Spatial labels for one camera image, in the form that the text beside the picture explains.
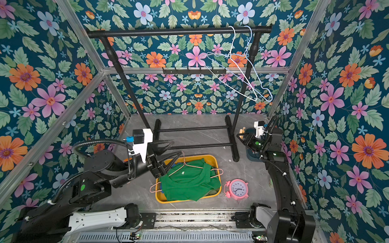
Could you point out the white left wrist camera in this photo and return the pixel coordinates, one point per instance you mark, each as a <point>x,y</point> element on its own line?
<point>139,142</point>

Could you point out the green tank top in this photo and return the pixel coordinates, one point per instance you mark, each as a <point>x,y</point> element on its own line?
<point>190,181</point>

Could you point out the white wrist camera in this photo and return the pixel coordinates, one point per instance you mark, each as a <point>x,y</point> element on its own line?
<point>259,127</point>
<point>139,142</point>

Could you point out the black clothes rack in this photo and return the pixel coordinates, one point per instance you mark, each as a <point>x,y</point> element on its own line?
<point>229,126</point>

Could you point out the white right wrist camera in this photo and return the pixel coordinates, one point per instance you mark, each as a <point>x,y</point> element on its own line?
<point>259,127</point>

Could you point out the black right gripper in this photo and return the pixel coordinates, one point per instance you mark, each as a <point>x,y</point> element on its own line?
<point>254,140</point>

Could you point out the yellow plastic tray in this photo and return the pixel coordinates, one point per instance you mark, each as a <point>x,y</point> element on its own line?
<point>212,161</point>

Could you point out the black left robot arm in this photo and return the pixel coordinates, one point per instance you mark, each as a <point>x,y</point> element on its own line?
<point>103,171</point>

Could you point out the dark teal tray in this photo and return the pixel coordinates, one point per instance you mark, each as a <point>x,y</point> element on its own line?
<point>252,156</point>

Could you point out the pink alarm clock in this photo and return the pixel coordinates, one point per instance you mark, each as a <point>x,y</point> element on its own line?
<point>236,189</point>

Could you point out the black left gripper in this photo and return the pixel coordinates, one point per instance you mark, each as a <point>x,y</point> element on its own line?
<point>154,167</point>

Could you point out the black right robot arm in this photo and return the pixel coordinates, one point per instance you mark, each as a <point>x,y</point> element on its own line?
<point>290,223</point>

